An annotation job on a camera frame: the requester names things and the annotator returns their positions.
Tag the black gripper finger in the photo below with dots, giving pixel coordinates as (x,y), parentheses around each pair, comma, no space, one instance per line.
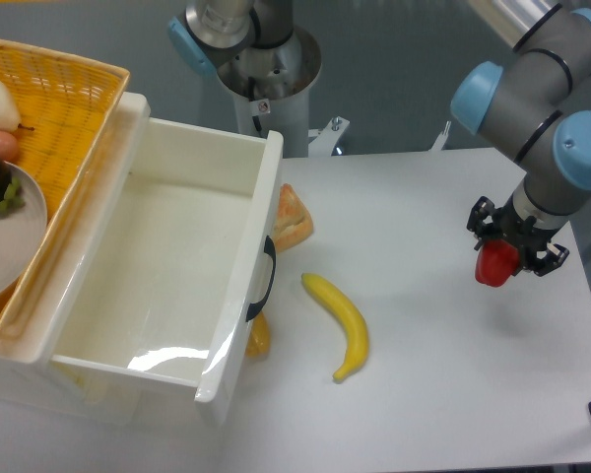
(543,262)
(480,222)

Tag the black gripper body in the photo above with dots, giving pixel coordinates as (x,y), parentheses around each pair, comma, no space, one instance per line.
(529,242)

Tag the red bell pepper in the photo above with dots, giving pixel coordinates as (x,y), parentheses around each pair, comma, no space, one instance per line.
(496,263)

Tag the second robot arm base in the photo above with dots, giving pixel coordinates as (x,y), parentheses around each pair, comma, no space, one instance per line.
(254,47)

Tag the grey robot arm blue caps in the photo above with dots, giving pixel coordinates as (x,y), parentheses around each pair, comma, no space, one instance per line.
(517,110)

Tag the orange yellow pepper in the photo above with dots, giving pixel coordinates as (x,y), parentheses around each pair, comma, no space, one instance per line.
(259,340)

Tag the open white plastic drawer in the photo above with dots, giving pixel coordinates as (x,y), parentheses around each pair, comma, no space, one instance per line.
(148,289)

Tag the yellow banana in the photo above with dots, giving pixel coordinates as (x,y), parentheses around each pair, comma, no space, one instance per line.
(332,299)

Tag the toasted bread slice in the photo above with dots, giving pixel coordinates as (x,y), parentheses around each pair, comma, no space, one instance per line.
(293,223)

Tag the yellow woven basket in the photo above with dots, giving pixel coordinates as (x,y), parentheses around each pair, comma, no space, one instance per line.
(68,100)

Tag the grey round plate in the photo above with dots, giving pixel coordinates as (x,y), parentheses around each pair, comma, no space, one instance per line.
(21,230)

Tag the pink sausage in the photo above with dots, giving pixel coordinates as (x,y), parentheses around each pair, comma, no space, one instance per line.
(9,147)

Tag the black drawer handle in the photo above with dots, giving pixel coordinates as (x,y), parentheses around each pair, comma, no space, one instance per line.
(267,283)

